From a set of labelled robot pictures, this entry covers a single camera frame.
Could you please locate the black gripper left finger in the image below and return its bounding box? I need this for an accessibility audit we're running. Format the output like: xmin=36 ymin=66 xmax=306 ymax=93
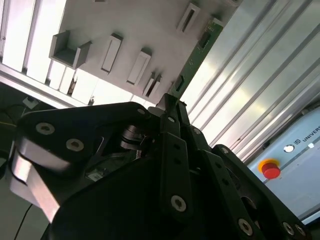
xmin=4 ymin=93 xmax=195 ymax=224

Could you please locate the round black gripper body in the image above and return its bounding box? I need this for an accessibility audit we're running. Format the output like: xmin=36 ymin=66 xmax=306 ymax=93
xmin=51 ymin=154 xmax=233 ymax=240

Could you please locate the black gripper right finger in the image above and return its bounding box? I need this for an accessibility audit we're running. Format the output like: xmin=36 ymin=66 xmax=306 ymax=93
xmin=177 ymin=101 xmax=313 ymax=240

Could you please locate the green RAM stick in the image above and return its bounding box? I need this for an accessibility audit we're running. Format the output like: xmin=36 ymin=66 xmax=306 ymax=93
xmin=169 ymin=18 xmax=224 ymax=102

